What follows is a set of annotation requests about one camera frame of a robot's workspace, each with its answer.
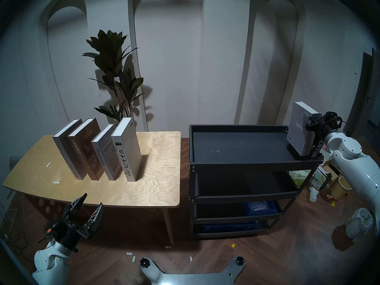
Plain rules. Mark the small red yellow object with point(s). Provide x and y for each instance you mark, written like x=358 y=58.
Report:
x=331 y=199

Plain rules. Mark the grey metal robot base plate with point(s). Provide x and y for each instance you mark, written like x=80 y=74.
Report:
x=190 y=278

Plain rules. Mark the black star knob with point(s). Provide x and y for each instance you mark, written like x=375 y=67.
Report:
x=145 y=262
x=240 y=260

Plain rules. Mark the brown Homes book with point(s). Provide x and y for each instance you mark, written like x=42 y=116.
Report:
x=84 y=147

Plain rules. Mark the small white bottle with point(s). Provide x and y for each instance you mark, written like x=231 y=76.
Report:
x=313 y=196

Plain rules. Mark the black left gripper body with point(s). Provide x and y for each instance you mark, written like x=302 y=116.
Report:
x=68 y=232

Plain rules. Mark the light green plastic bag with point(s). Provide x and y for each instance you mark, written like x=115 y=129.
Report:
x=299 y=177

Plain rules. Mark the black metal shelf cart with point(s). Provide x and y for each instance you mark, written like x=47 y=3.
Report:
x=243 y=147

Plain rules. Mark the yellow round bucket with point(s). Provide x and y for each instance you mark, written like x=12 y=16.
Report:
x=338 y=191

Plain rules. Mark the tall green potted plant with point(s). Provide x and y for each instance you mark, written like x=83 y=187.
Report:
x=108 y=50

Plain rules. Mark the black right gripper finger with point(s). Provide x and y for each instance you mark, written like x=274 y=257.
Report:
x=313 y=122

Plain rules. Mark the green and white carton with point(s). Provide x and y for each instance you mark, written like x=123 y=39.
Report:
x=320 y=177

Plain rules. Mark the white Arietta book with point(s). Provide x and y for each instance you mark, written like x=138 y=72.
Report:
x=129 y=150

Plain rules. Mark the grey Special Issue book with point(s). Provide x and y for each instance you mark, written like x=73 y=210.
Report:
x=62 y=142

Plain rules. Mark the grey Discontent book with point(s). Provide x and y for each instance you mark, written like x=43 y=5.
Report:
x=102 y=158

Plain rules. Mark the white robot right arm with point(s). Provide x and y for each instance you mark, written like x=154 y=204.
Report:
x=356 y=165

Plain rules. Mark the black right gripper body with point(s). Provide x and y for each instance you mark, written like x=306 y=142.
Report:
x=328 y=124

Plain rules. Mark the brown cardboard box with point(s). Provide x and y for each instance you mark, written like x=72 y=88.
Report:
x=329 y=168

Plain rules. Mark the blue plastic bin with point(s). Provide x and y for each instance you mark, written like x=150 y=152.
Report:
x=259 y=207

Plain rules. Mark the grey ianra book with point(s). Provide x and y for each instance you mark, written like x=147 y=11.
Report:
x=298 y=130

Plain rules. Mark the dark door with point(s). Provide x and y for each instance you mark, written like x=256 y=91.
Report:
x=363 y=94

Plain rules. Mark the white square box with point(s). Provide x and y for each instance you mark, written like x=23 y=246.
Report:
x=325 y=150

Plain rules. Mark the black Century book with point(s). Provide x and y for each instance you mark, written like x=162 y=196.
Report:
x=317 y=147

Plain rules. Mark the light wooden table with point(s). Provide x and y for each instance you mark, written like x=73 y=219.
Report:
x=154 y=180

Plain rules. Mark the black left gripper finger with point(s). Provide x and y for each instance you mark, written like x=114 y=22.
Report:
x=94 y=219
x=75 y=204

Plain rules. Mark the white bin with bag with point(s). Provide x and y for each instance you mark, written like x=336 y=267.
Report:
x=357 y=225

